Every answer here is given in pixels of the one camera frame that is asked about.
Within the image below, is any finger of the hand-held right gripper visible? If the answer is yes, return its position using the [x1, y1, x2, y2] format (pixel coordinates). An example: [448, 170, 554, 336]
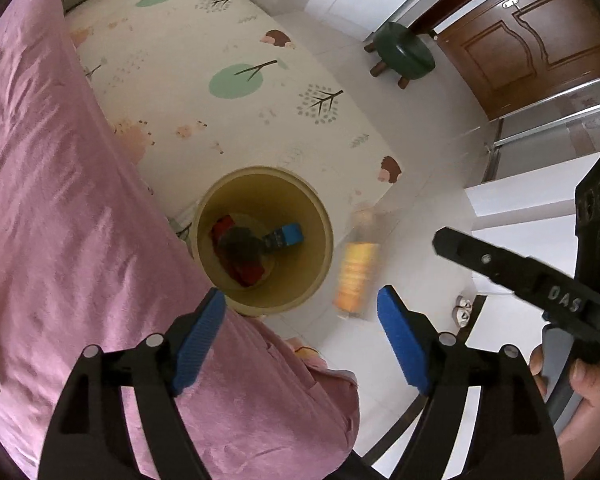
[432, 226, 588, 321]

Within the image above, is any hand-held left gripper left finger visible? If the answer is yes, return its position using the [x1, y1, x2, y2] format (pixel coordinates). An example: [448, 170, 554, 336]
[37, 287, 227, 480]

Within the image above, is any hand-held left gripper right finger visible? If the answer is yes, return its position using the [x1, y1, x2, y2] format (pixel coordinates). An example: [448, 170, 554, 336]
[376, 285, 566, 480]

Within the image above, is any orange liquid bottle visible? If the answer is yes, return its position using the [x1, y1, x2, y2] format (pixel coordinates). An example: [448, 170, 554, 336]
[332, 209, 381, 318]

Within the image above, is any yellow round waste bin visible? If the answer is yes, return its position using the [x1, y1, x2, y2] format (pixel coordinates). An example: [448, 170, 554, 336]
[192, 166, 334, 317]

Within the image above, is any person's right hand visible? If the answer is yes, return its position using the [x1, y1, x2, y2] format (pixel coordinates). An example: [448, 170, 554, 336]
[529, 346, 600, 461]

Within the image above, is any small white round object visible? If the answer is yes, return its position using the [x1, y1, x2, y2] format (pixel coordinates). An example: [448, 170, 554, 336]
[452, 296, 474, 328]

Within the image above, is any red crumpled packet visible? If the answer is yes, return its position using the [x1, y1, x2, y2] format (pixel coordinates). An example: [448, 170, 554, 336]
[210, 215, 267, 288]

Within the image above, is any glass sliding door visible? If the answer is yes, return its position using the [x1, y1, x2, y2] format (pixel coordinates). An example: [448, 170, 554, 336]
[480, 72, 600, 186]

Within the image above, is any small blue box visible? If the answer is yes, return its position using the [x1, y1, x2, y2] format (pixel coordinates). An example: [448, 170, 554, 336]
[262, 222, 303, 252]

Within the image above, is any brown wooden door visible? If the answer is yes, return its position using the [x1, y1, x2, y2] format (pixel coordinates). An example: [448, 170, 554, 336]
[420, 0, 600, 121]

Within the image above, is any pink bed sheet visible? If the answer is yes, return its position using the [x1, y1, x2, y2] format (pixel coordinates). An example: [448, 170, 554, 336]
[0, 0, 361, 480]

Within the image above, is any green round stool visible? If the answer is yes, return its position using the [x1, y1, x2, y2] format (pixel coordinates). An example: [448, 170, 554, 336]
[364, 22, 437, 90]

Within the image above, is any tree print play mat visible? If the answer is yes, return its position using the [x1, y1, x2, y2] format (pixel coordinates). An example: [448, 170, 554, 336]
[62, 0, 406, 241]

